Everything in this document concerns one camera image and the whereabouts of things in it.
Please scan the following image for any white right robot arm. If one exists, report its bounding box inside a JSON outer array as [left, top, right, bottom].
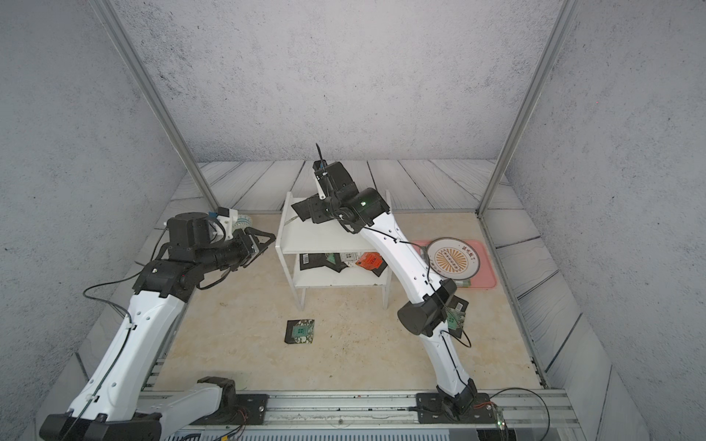
[[292, 189, 478, 421]]

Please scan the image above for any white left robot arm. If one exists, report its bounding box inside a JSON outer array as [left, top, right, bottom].
[[39, 208, 276, 440]]

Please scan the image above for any red tea bag lower shelf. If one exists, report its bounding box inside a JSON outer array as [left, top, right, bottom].
[[356, 252, 388, 277]]

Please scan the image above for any small patterned bowl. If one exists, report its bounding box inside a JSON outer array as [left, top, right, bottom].
[[233, 215, 253, 230]]

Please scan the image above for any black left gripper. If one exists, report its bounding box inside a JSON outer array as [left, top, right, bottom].
[[194, 226, 276, 276]]

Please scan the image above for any right metal frame post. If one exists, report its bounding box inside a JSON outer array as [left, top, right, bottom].
[[476, 0, 580, 219]]

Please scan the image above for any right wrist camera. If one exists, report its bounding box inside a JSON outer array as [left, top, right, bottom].
[[314, 160, 360, 201]]

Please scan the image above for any white orange pattern plate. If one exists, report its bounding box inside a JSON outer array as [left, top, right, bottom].
[[427, 237, 481, 280]]

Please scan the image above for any green label tea bag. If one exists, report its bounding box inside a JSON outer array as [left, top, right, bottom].
[[284, 319, 314, 345], [447, 309, 465, 338]]

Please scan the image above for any black barcode tea bag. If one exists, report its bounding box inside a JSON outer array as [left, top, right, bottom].
[[450, 296, 469, 312]]

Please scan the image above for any left metal frame post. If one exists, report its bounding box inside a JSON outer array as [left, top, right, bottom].
[[89, 0, 220, 211]]

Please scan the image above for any metal base rail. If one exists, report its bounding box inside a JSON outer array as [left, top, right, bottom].
[[163, 388, 586, 440]]

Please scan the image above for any white tea bag lower shelf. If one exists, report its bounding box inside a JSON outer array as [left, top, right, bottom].
[[339, 253, 362, 268]]

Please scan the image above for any white two-tier shelf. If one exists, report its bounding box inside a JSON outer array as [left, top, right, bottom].
[[275, 192, 392, 311]]

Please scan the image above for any black barcode bag lower shelf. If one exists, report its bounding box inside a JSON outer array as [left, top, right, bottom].
[[299, 254, 328, 270]]

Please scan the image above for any pink tray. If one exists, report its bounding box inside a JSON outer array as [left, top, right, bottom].
[[413, 240, 498, 290]]

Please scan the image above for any metal frame post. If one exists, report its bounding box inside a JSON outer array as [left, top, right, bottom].
[[476, 0, 580, 219], [89, 0, 220, 211]]

